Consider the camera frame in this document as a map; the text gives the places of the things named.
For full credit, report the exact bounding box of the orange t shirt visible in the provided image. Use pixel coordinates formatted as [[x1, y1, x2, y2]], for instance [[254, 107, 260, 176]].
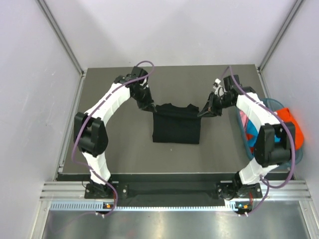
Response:
[[276, 107, 305, 151]]

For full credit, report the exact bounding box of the blue t shirt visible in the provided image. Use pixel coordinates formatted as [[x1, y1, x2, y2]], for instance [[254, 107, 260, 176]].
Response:
[[245, 119, 282, 150]]

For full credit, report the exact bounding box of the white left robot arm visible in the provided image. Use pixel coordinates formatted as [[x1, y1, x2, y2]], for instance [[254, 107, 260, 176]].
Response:
[[74, 74, 156, 198]]

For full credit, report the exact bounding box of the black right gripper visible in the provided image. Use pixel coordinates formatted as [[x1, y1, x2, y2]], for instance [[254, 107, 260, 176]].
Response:
[[199, 91, 234, 118]]

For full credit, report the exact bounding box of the aluminium frame rail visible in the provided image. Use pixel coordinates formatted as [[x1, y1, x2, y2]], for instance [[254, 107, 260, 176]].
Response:
[[40, 180, 312, 201]]

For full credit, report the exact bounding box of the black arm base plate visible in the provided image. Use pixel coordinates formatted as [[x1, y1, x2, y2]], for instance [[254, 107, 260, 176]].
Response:
[[84, 173, 262, 207]]

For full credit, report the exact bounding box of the pink t shirt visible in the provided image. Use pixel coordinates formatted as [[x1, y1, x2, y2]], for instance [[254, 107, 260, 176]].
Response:
[[239, 111, 250, 130]]

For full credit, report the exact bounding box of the black t shirt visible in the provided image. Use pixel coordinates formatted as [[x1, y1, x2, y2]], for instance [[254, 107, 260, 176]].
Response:
[[152, 103, 201, 144]]

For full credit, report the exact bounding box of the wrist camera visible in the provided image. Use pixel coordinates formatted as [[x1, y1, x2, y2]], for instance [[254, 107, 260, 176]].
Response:
[[213, 76, 235, 96], [131, 66, 148, 79]]

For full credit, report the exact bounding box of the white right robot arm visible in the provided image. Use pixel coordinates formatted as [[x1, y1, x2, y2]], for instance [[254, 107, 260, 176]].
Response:
[[198, 89, 296, 197]]

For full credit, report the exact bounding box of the teal laundry basket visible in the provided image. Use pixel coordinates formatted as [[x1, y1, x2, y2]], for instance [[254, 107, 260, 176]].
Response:
[[236, 98, 304, 168]]

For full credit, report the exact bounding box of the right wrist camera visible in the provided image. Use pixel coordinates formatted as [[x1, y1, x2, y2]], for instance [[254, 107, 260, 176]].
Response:
[[213, 76, 235, 96]]

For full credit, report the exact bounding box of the slotted grey cable duct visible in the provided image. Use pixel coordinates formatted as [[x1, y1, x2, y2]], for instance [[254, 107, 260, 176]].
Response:
[[49, 200, 252, 212]]

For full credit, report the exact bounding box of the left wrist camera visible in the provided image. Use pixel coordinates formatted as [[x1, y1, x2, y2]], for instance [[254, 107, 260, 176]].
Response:
[[131, 66, 148, 79]]

